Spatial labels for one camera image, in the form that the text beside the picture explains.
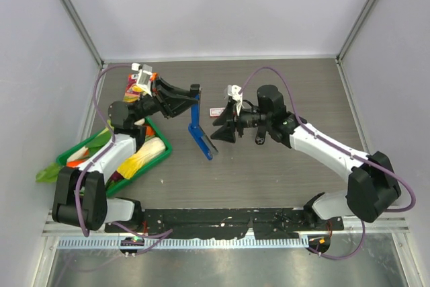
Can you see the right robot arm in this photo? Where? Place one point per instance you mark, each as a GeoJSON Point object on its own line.
{"type": "Point", "coordinates": [371, 188]}

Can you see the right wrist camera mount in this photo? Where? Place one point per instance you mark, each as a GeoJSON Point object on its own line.
{"type": "Point", "coordinates": [235, 94]}

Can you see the green leafy vegetable toy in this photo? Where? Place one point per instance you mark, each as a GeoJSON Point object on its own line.
{"type": "Point", "coordinates": [49, 174]}

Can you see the black stapler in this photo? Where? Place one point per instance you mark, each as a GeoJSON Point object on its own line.
{"type": "Point", "coordinates": [260, 136]}

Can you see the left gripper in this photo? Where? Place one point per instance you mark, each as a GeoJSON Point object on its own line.
{"type": "Point", "coordinates": [172, 107]}

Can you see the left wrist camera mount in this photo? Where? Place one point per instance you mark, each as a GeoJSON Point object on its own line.
{"type": "Point", "coordinates": [144, 78]}

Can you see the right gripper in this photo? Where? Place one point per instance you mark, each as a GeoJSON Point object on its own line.
{"type": "Point", "coordinates": [227, 132]}

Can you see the candy snack bag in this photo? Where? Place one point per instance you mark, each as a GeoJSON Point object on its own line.
{"type": "Point", "coordinates": [132, 92]}

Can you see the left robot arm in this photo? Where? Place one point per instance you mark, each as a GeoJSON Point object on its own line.
{"type": "Point", "coordinates": [80, 198]}

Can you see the white radish toy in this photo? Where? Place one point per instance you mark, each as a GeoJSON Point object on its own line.
{"type": "Point", "coordinates": [79, 154]}

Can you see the green plastic tray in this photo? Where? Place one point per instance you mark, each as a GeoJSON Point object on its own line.
{"type": "Point", "coordinates": [114, 188]}

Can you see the napa cabbage toy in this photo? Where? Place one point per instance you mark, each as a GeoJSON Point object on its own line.
{"type": "Point", "coordinates": [152, 148]}

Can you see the blue stapler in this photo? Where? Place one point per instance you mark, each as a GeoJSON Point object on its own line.
{"type": "Point", "coordinates": [197, 133]}

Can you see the orange carrot toy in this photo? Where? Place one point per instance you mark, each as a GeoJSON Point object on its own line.
{"type": "Point", "coordinates": [149, 131]}

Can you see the red white staple box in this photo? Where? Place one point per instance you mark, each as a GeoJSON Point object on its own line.
{"type": "Point", "coordinates": [215, 112]}

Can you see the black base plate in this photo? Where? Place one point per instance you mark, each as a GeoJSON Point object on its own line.
{"type": "Point", "coordinates": [229, 223]}

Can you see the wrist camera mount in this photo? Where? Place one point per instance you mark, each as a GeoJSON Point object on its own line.
{"type": "Point", "coordinates": [235, 94]}
{"type": "Point", "coordinates": [144, 78]}

